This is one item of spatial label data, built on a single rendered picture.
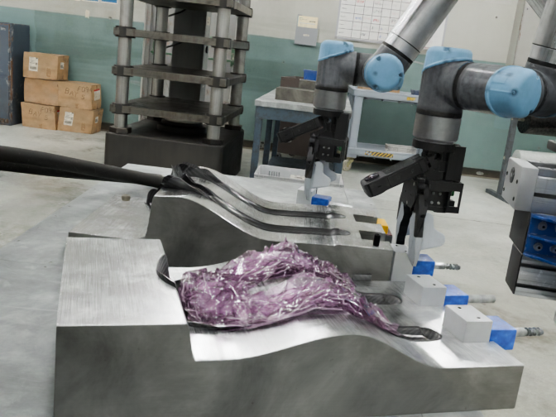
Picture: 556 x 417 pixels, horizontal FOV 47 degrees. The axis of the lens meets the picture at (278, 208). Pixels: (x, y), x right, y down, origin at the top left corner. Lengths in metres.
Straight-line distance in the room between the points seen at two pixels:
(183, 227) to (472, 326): 0.45
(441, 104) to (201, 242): 0.44
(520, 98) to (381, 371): 0.49
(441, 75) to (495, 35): 6.63
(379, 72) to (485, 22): 6.38
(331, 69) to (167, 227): 0.62
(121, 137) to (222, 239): 4.20
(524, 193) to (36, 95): 6.90
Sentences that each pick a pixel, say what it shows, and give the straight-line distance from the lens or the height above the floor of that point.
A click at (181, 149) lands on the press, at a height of 0.34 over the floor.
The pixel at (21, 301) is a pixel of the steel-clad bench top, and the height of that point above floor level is 0.80.
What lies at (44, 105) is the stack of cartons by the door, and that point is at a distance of 7.83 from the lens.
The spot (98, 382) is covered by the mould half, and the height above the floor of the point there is 0.85.
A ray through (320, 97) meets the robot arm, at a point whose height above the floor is 1.07.
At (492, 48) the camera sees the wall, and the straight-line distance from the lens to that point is 7.70.
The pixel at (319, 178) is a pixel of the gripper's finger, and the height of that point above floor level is 0.89.
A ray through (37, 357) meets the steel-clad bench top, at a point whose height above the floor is 0.80.
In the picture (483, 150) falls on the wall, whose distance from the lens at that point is 7.77.
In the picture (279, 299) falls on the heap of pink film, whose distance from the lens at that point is 0.73.
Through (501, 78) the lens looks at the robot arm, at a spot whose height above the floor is 1.16.
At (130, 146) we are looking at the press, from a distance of 5.15.
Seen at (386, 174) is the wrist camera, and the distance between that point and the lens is 1.10.
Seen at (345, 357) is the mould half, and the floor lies 0.87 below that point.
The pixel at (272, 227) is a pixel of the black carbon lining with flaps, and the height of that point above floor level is 0.88.
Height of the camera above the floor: 1.17
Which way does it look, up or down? 14 degrees down
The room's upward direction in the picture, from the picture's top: 7 degrees clockwise
